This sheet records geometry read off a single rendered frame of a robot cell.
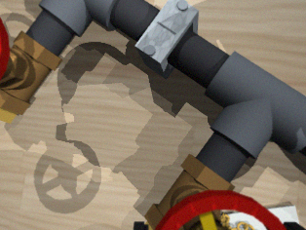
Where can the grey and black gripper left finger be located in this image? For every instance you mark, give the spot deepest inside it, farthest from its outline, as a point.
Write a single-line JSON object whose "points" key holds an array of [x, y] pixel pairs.
{"points": [[139, 225]]}

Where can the white tag with black number 4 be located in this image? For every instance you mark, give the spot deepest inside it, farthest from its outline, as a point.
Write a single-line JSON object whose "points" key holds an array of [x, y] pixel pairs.
{"points": [[242, 221]]}

